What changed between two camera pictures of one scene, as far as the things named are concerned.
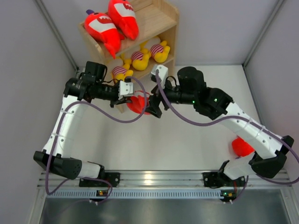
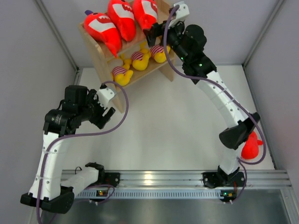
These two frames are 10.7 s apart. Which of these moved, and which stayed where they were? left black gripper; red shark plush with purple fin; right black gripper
Moved: left black gripper; right black gripper
Stayed: red shark plush with purple fin
